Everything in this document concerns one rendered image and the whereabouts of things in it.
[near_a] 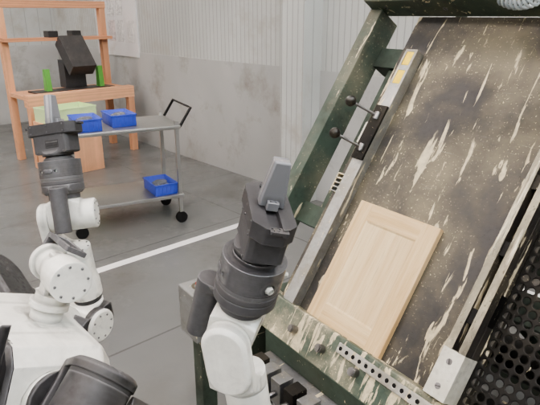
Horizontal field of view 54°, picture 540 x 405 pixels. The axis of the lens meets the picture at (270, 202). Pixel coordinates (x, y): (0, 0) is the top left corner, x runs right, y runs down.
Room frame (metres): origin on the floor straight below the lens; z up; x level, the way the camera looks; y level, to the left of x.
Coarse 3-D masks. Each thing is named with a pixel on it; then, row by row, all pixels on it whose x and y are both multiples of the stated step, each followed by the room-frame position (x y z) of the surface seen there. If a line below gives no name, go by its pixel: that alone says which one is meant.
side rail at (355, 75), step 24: (384, 24) 2.11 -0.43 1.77; (360, 48) 2.05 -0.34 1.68; (360, 72) 2.04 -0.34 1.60; (336, 96) 1.99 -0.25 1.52; (360, 96) 2.04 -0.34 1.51; (336, 120) 1.97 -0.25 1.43; (312, 144) 1.92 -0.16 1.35; (336, 144) 1.98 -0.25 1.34; (312, 168) 1.91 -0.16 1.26; (288, 192) 1.86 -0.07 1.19; (312, 192) 1.91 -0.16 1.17
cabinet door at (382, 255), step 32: (352, 224) 1.61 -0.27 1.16; (384, 224) 1.53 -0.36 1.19; (416, 224) 1.46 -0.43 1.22; (352, 256) 1.54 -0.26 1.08; (384, 256) 1.46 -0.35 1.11; (416, 256) 1.39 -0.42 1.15; (320, 288) 1.54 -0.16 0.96; (352, 288) 1.46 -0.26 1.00; (384, 288) 1.39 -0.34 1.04; (320, 320) 1.46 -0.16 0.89; (352, 320) 1.39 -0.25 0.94; (384, 320) 1.33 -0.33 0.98; (384, 352) 1.28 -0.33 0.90
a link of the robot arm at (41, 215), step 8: (40, 208) 1.06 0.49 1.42; (40, 216) 1.05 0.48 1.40; (40, 224) 1.04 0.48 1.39; (40, 232) 1.05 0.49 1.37; (48, 232) 1.05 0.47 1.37; (72, 240) 1.11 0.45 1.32; (80, 240) 1.12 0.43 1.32; (80, 248) 1.08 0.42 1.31; (88, 248) 1.08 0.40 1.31; (88, 256) 1.08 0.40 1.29
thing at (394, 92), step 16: (400, 64) 1.87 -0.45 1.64; (416, 64) 1.86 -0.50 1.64; (400, 80) 1.83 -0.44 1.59; (384, 96) 1.83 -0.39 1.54; (400, 96) 1.82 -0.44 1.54; (384, 128) 1.78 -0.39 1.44; (352, 160) 1.76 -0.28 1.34; (368, 160) 1.74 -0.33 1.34; (352, 176) 1.71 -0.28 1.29; (336, 192) 1.72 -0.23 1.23; (352, 192) 1.70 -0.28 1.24; (336, 208) 1.67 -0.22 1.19; (320, 224) 1.68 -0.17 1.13; (336, 224) 1.66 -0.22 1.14; (320, 240) 1.63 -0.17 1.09; (304, 256) 1.64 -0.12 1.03; (320, 256) 1.62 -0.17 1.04; (304, 272) 1.60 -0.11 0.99; (288, 288) 1.60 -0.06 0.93; (304, 288) 1.58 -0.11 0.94
